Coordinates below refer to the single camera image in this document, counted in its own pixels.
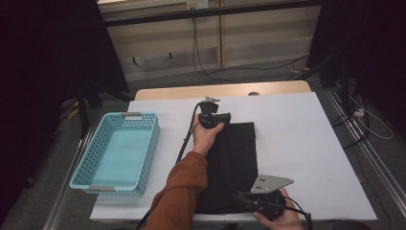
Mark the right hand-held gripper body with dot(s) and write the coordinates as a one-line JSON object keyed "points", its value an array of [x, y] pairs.
{"points": [[268, 204]]}

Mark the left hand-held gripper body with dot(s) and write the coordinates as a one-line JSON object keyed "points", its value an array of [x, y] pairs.
{"points": [[209, 116]]}

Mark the black tank top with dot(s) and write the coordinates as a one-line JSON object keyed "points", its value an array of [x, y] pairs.
{"points": [[236, 159]]}

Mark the light blue plastic basket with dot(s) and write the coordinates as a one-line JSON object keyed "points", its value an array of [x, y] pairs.
{"points": [[118, 153]]}

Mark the person's left hand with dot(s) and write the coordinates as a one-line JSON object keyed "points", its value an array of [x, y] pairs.
{"points": [[204, 140]]}

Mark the person's right hand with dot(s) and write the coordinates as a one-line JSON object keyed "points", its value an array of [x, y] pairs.
{"points": [[287, 222]]}

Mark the wooden table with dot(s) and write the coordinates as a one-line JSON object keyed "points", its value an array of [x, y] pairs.
{"points": [[207, 91]]}

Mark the beige panelled cabinet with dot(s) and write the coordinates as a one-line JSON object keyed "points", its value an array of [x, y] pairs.
{"points": [[265, 41]]}

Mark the black horizontal bar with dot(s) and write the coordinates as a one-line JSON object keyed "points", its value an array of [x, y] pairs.
{"points": [[207, 12]]}

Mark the black stand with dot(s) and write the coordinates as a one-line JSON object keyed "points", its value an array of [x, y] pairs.
{"points": [[83, 111], [344, 89]]}

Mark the white power strip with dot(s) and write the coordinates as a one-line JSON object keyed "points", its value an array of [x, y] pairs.
{"points": [[358, 112]]}

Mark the black curtain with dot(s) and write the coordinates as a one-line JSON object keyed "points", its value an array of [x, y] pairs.
{"points": [[376, 48], [38, 64]]}

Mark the white wall outlet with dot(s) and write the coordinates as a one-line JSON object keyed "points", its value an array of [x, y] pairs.
{"points": [[197, 4]]}

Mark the metal floor rail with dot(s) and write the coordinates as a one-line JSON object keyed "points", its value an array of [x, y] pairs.
{"points": [[63, 195], [379, 169]]}

